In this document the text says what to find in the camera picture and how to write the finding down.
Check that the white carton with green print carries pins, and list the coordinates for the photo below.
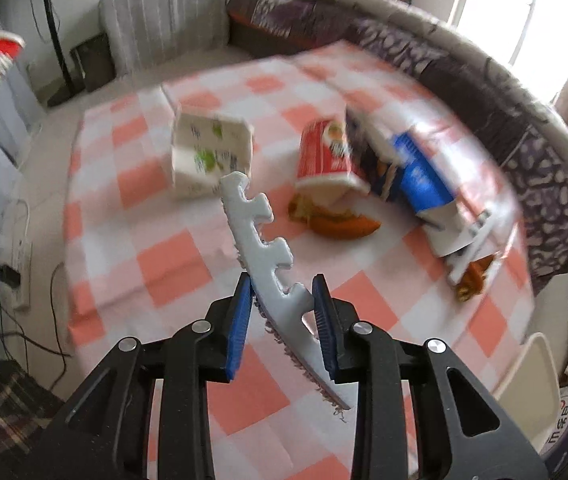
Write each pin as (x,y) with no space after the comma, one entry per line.
(208,155)

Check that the large orange peel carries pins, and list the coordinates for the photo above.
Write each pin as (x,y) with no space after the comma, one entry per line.
(336,225)

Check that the red instant noodle cup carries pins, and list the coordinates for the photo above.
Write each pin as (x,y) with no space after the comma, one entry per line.
(321,155)

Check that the dark blue snack bag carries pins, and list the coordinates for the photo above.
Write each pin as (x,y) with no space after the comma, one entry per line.
(369,155)

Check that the purple patterned blanket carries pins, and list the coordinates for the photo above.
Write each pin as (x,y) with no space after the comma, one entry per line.
(464,70)

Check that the white foam puzzle-edge strip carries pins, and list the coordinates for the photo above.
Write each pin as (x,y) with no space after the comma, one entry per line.
(264,245)

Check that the blue and white carton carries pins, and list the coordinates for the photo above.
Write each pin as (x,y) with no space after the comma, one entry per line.
(426,185)

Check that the bright window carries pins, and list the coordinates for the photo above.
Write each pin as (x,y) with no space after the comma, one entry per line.
(524,20)

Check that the black floor stand pole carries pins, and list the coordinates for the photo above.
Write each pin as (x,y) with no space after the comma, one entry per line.
(58,45)

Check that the small orange peel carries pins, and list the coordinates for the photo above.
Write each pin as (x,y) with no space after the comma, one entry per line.
(474,277)

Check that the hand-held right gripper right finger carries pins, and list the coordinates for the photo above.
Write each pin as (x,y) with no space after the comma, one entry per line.
(322,327)

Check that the black power adapter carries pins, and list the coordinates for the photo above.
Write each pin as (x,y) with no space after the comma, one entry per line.
(7,276)

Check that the grey striped cushion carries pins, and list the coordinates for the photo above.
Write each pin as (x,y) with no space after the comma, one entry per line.
(163,15)

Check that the white power strip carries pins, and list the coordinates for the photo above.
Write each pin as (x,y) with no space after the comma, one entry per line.
(17,255)

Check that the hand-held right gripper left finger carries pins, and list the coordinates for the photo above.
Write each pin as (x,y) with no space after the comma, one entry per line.
(240,327)

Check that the red and white checked tablecloth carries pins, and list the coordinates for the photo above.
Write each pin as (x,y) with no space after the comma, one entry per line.
(163,240)

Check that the white plastic bin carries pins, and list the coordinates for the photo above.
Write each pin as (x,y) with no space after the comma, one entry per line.
(531,390)

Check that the black box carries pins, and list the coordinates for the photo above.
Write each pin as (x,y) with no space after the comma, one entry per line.
(93,62)

